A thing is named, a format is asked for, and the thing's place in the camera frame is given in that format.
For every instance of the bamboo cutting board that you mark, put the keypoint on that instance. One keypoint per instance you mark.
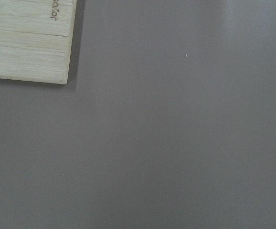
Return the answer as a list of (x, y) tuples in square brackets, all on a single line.
[(36, 40)]

